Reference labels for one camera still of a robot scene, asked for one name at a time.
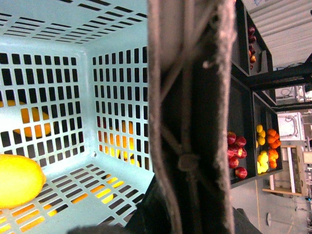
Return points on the red apple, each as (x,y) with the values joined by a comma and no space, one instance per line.
(240,141)
(233,162)
(231,138)
(241,172)

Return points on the light blue plastic basket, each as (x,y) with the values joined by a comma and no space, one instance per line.
(74,98)

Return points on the yellow lemon pile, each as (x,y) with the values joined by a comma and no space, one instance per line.
(262,158)

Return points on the brown basket handle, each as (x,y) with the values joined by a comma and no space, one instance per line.
(189,65)

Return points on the orange fruit pile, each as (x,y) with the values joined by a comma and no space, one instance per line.
(273,139)

